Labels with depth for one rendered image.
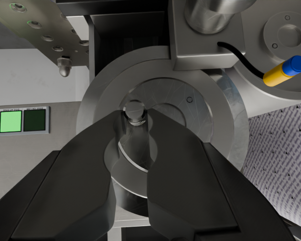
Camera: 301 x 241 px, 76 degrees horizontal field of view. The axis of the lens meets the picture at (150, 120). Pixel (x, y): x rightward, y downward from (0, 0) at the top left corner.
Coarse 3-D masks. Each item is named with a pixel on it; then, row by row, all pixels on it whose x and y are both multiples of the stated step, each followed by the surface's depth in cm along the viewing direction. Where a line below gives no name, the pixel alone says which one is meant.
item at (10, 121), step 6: (6, 114) 49; (12, 114) 49; (18, 114) 49; (6, 120) 49; (12, 120) 49; (18, 120) 49; (0, 126) 48; (6, 126) 48; (12, 126) 48; (18, 126) 48
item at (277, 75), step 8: (232, 48) 12; (240, 56) 12; (296, 56) 9; (248, 64) 12; (280, 64) 10; (288, 64) 9; (296, 64) 9; (256, 72) 12; (272, 72) 10; (280, 72) 10; (288, 72) 9; (296, 72) 9; (264, 80) 11; (272, 80) 10; (280, 80) 10
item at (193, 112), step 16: (160, 80) 15; (176, 80) 15; (128, 96) 15; (144, 96) 15; (160, 96) 15; (176, 96) 15; (192, 96) 15; (176, 112) 15; (192, 112) 15; (208, 112) 15; (128, 128) 14; (144, 128) 15; (192, 128) 14; (208, 128) 14; (128, 144) 14; (144, 144) 14; (144, 160) 14
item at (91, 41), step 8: (88, 16) 18; (88, 24) 18; (96, 32) 19; (96, 40) 19; (104, 40) 22; (112, 40) 28; (120, 40) 38; (96, 48) 19; (104, 48) 22; (112, 48) 28; (120, 48) 37; (96, 56) 18; (104, 56) 22; (112, 56) 27; (96, 64) 18; (104, 64) 22; (96, 72) 18
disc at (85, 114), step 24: (144, 48) 17; (168, 48) 17; (120, 72) 17; (216, 72) 17; (96, 96) 17; (240, 96) 17; (240, 120) 16; (240, 144) 16; (240, 168) 16; (120, 192) 16; (144, 216) 16
